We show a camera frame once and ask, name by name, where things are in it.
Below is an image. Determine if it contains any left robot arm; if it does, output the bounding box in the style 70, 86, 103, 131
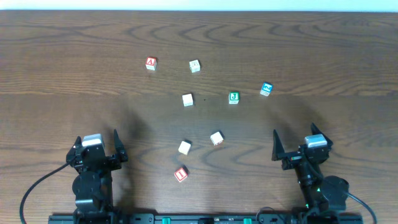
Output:
66, 130, 128, 224

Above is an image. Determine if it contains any red letter A block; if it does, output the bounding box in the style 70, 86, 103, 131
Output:
145, 57, 157, 70

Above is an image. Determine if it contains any plain wooden block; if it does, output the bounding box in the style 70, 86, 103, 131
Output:
189, 60, 201, 73
178, 141, 192, 155

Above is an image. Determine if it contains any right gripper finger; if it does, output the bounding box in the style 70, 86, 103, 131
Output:
272, 129, 285, 161
310, 123, 333, 147

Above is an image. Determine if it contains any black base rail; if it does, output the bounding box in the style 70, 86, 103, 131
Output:
48, 212, 364, 224

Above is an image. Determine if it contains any green letter J block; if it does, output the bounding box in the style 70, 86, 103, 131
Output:
228, 91, 240, 105

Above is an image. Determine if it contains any blue number 2 block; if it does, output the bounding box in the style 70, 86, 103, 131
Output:
260, 82, 273, 96

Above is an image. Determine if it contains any plain wooden block top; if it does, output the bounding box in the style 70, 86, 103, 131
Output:
189, 60, 201, 73

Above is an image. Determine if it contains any yellow letter C block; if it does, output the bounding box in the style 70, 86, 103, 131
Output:
182, 93, 193, 106

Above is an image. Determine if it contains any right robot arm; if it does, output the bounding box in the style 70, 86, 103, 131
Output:
272, 123, 349, 223

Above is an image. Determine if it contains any wooden block red side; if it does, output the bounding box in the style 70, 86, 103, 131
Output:
210, 131, 224, 146

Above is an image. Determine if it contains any red letter I block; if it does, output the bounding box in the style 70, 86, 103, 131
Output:
174, 167, 188, 182

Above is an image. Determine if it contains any plain wooden block lower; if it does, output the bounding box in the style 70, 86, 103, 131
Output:
178, 141, 192, 155

